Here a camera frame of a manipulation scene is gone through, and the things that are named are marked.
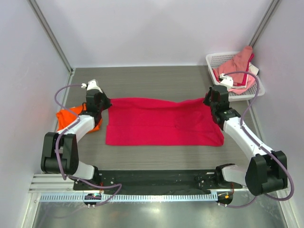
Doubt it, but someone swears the aluminium frame post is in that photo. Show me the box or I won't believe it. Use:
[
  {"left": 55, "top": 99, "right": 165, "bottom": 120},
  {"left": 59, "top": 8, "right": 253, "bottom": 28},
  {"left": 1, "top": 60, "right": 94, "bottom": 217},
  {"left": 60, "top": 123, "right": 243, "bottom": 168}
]
[
  {"left": 249, "top": 0, "right": 282, "bottom": 47},
  {"left": 27, "top": 0, "right": 73, "bottom": 75}
]

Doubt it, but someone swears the light pink t shirt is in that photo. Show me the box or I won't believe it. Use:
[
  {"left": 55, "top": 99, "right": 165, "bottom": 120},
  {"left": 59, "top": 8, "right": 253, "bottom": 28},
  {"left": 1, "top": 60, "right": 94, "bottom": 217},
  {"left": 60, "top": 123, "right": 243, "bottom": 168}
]
[{"left": 229, "top": 72, "right": 257, "bottom": 95}]

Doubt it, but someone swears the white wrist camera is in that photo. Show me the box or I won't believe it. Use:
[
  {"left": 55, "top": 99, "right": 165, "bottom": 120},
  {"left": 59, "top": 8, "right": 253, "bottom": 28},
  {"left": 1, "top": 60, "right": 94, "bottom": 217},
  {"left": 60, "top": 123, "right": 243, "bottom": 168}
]
[
  {"left": 81, "top": 79, "right": 101, "bottom": 91},
  {"left": 219, "top": 74, "right": 234, "bottom": 92}
]

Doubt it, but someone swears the crimson red t shirt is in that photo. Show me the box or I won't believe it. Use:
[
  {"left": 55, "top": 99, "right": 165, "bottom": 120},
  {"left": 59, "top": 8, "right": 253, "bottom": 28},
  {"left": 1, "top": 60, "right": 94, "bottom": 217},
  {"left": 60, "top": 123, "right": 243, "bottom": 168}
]
[{"left": 105, "top": 97, "right": 224, "bottom": 147}]

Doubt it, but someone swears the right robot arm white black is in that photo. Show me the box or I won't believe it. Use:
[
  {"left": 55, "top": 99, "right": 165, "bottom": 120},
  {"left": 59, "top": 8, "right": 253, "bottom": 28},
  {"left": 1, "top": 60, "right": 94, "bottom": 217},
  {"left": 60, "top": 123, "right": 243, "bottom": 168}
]
[{"left": 203, "top": 85, "right": 288, "bottom": 196}]

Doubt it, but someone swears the aluminium front rail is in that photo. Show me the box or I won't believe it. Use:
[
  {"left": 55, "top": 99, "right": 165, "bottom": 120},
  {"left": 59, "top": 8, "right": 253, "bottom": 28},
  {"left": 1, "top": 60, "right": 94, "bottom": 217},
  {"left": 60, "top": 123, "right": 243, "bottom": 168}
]
[{"left": 28, "top": 173, "right": 289, "bottom": 194}]

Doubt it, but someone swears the white slotted cable duct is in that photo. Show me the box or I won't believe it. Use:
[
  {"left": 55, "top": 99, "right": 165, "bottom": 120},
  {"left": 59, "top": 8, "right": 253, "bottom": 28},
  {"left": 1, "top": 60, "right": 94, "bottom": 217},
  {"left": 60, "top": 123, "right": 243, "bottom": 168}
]
[{"left": 39, "top": 192, "right": 218, "bottom": 203}]

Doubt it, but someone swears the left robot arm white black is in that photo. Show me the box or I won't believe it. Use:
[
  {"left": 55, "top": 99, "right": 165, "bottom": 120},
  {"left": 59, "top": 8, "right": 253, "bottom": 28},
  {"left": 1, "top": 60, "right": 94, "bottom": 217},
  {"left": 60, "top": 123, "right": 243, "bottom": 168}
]
[{"left": 41, "top": 89, "right": 112, "bottom": 190}]

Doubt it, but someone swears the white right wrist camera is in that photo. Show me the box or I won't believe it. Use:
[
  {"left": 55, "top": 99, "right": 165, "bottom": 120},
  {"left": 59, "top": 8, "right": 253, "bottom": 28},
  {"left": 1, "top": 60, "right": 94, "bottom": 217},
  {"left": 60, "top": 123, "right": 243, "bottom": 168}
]
[{"left": 219, "top": 74, "right": 234, "bottom": 92}]

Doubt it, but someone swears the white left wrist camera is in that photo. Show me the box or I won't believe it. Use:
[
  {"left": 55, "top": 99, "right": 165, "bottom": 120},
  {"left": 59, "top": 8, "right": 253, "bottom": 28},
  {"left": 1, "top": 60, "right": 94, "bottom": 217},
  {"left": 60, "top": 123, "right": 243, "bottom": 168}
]
[{"left": 81, "top": 79, "right": 101, "bottom": 91}]

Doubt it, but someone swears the folded orange t shirt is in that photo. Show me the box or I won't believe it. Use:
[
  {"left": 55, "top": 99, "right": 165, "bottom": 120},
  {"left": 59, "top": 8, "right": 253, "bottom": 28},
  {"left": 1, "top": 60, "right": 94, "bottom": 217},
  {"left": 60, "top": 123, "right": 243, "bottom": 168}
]
[{"left": 56, "top": 105, "right": 103, "bottom": 134}]

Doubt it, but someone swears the left aluminium frame post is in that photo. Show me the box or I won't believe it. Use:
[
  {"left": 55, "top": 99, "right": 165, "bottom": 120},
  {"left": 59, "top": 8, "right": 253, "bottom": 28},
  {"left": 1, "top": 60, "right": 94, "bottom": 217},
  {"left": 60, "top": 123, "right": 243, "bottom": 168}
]
[{"left": 27, "top": 0, "right": 73, "bottom": 75}]

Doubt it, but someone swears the salmon pink t shirt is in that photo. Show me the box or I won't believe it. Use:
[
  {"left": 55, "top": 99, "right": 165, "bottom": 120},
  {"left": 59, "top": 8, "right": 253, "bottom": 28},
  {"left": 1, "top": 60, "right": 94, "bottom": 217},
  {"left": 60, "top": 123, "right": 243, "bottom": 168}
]
[{"left": 213, "top": 46, "right": 254, "bottom": 77}]

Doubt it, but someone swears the right aluminium frame post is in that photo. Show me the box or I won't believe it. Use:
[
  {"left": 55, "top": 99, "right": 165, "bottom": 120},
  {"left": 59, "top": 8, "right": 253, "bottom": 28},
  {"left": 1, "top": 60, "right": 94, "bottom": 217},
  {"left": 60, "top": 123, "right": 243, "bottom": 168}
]
[{"left": 249, "top": 0, "right": 282, "bottom": 47}]

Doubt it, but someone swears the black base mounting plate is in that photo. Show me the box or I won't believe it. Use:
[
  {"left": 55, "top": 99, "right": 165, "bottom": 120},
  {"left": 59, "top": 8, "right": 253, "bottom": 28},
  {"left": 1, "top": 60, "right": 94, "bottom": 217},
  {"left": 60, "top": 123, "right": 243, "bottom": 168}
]
[{"left": 89, "top": 169, "right": 242, "bottom": 190}]

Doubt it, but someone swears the white plastic basket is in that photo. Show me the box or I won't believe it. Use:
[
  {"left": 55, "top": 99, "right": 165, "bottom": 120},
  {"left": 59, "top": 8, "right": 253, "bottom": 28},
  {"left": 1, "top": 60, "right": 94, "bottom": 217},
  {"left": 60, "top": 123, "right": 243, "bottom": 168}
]
[{"left": 206, "top": 51, "right": 257, "bottom": 102}]

